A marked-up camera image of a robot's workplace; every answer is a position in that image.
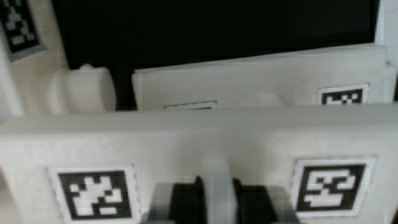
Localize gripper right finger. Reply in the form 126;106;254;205
233;179;300;224

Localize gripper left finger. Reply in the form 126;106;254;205
140;177;206;224

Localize white cabinet door panel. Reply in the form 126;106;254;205
0;105;398;224

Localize white cabinet body box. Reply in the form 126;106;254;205
0;0;398;116

